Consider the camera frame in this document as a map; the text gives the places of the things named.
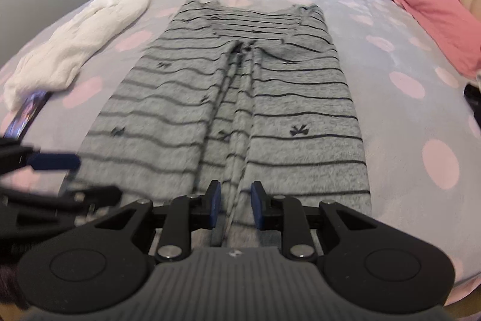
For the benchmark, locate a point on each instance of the stack of folded clothes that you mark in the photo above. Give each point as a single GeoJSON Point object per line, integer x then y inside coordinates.
{"type": "Point", "coordinates": [474, 93]}

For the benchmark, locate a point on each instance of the grey striped bow-print shirt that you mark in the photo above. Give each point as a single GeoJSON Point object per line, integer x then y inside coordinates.
{"type": "Point", "coordinates": [169, 99]}

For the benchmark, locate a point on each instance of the pink garment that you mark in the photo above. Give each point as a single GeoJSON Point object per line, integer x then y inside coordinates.
{"type": "Point", "coordinates": [439, 16]}

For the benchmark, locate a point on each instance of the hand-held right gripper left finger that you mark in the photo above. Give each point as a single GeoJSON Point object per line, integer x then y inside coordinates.
{"type": "Point", "coordinates": [215, 206]}

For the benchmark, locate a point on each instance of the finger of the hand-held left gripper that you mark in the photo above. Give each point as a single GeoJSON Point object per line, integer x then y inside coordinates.
{"type": "Point", "coordinates": [56, 162]}
{"type": "Point", "coordinates": [56, 197]}

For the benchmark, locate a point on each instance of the white textured cloth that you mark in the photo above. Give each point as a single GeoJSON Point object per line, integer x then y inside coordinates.
{"type": "Point", "coordinates": [75, 39]}

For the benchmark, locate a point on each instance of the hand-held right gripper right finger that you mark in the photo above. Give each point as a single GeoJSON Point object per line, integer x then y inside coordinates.
{"type": "Point", "coordinates": [257, 208]}

